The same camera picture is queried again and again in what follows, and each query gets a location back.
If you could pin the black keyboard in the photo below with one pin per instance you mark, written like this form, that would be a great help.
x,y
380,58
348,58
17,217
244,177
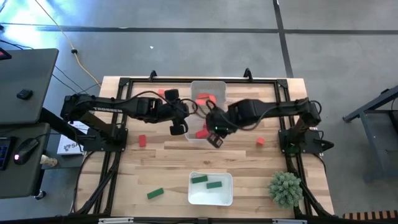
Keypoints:
x,y
3,152

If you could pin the small black device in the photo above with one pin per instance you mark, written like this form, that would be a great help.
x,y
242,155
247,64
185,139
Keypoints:
x,y
24,94

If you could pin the orange black striped bar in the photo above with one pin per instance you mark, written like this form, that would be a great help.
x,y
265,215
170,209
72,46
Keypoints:
x,y
370,215

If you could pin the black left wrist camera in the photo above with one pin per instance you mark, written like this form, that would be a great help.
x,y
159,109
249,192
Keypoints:
x,y
171,94

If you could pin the silver metal bracket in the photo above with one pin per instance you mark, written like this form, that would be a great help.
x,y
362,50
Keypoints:
x,y
115,221
289,221

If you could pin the green wooden block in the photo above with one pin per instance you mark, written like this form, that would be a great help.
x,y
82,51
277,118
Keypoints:
x,y
199,179
214,185
155,193

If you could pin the black desk support beam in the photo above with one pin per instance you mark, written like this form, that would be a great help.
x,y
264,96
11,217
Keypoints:
x,y
53,119

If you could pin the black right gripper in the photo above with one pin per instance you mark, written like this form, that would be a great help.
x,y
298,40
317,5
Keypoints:
x,y
220,123

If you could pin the green artificial plant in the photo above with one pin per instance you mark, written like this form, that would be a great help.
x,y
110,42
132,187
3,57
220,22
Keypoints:
x,y
285,189

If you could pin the white plastic container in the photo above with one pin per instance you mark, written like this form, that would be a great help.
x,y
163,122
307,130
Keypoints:
x,y
211,197

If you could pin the clear plastic container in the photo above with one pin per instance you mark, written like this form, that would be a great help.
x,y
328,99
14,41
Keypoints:
x,y
205,86
191,137

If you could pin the dark grey desk top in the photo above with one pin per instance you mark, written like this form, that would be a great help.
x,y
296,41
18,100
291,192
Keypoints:
x,y
18,183
28,74

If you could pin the black computer mouse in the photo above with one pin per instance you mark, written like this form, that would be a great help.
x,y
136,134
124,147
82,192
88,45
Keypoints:
x,y
26,149

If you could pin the black aluminium table frame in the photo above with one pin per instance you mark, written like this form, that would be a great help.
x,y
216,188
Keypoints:
x,y
143,80

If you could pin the red-lit black device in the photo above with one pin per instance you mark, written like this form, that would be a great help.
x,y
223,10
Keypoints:
x,y
4,54

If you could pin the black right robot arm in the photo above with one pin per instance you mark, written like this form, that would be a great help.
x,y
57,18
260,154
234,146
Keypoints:
x,y
280,109

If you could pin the black frame clamp knob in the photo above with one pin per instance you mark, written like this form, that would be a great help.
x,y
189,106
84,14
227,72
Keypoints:
x,y
152,74
247,73

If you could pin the white printed sheet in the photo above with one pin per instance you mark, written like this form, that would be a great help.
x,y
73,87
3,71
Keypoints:
x,y
70,146

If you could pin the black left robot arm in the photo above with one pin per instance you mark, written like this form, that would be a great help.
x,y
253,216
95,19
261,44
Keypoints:
x,y
124,107

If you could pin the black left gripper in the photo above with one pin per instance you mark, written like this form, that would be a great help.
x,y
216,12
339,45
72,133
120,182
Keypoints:
x,y
175,112

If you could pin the black desk caster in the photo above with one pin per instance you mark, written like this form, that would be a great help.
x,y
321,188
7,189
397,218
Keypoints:
x,y
40,195

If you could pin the dark metal stand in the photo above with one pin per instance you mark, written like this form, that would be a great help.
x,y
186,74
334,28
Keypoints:
x,y
373,102

